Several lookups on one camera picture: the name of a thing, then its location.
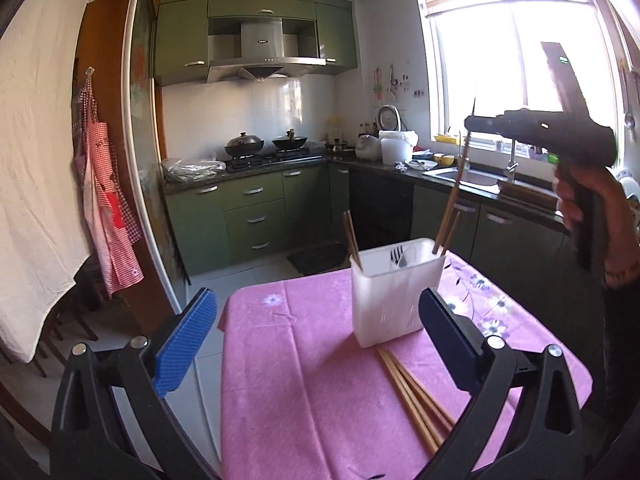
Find white rice cooker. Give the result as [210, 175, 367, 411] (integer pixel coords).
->
[355, 105, 401, 162]

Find green base kitchen cabinets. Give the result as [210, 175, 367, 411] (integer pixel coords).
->
[162, 162, 576, 281]

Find white plastic utensil holder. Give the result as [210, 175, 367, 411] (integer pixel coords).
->
[349, 237, 447, 348]

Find pink floral tablecloth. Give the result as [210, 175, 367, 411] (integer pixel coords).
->
[219, 249, 593, 480]

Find tall steel faucet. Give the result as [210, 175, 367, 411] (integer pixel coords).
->
[502, 135, 521, 183]

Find sliding glass door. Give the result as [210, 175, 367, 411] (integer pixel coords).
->
[122, 0, 183, 313]

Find white plastic bucket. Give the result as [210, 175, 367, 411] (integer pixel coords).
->
[380, 130, 418, 166]

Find black gas stove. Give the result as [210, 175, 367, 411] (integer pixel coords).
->
[225, 149, 323, 171]

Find steel sink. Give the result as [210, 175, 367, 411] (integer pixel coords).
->
[425, 166, 506, 188]

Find steel range hood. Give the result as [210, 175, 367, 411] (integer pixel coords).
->
[206, 16, 328, 83]

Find clear plastic bag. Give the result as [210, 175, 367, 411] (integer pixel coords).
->
[161, 157, 227, 183]

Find white hanging sheet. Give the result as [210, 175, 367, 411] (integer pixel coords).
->
[0, 0, 96, 365]

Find row of wall hooks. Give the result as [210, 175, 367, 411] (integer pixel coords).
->
[385, 65, 426, 98]

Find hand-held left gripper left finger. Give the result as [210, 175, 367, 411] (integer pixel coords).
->
[50, 287, 221, 480]

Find wooden board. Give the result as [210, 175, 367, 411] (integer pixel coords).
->
[497, 180, 556, 206]

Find person's right hand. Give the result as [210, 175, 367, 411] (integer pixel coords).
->
[552, 164, 632, 281]

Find dark stone countertop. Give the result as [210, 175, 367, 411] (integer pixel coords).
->
[162, 152, 566, 226]

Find dark floor mat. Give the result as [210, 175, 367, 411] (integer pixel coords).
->
[286, 242, 351, 277]

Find brown wooden chopstick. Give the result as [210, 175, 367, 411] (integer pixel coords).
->
[341, 211, 359, 268]
[432, 85, 478, 253]
[440, 211, 462, 256]
[346, 210, 362, 267]

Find green upper kitchen cabinets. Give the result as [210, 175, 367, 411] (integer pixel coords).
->
[152, 0, 360, 87]

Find black wok pan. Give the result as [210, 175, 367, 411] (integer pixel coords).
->
[271, 130, 309, 153]

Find dark wooden chair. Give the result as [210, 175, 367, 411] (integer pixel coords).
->
[30, 255, 101, 376]

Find red checkered apron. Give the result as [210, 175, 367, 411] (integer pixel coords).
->
[72, 66, 145, 297]

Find window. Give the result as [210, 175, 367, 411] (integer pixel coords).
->
[425, 0, 626, 161]

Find black wok with lid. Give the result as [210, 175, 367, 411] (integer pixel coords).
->
[224, 131, 265, 158]

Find set of wooden chopsticks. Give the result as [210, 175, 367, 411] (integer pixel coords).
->
[376, 346, 457, 456]

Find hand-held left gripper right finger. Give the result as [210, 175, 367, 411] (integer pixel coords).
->
[415, 287, 587, 480]

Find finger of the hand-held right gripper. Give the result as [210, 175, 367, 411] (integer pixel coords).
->
[464, 109, 544, 143]

